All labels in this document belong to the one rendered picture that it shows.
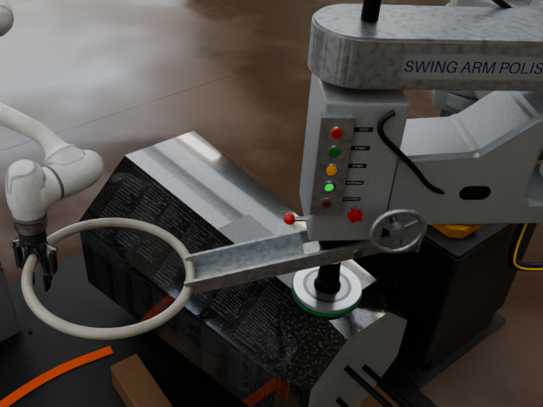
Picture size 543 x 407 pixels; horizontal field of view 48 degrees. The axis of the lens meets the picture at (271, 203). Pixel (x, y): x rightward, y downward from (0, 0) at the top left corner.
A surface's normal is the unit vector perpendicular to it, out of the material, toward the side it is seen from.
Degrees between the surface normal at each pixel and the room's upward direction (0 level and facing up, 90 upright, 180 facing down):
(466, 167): 90
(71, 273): 0
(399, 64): 90
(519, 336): 0
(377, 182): 90
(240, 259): 16
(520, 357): 0
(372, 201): 90
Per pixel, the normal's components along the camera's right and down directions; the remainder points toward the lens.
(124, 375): 0.06, -0.79
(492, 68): 0.09, 0.61
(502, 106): -0.59, -0.60
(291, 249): -0.22, -0.76
